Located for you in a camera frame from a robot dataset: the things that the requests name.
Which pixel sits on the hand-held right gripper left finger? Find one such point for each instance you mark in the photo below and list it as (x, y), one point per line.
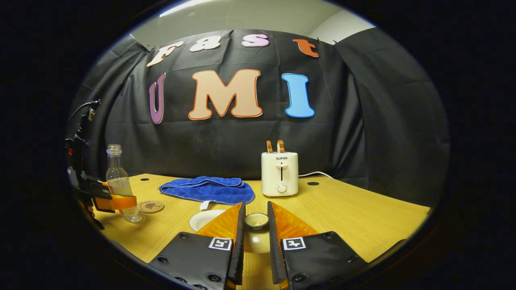
(240, 249)

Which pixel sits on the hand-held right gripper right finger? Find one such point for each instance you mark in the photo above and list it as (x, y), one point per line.
(274, 249)

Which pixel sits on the cream toaster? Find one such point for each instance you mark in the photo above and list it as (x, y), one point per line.
(279, 175)

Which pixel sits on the blue towel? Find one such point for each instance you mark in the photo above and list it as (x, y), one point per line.
(209, 189)

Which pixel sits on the round cork coaster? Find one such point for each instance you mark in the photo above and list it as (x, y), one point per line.
(151, 206)

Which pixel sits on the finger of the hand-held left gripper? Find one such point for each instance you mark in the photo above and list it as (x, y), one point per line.
(100, 190)
(123, 202)

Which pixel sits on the white teacup lid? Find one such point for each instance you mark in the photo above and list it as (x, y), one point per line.
(256, 237)

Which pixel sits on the white teacup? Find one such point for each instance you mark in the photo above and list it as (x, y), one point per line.
(207, 219)

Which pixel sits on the brown bread slice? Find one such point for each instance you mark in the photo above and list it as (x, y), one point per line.
(280, 146)
(269, 146)

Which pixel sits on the black backdrop cloth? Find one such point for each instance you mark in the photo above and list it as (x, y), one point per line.
(225, 137)

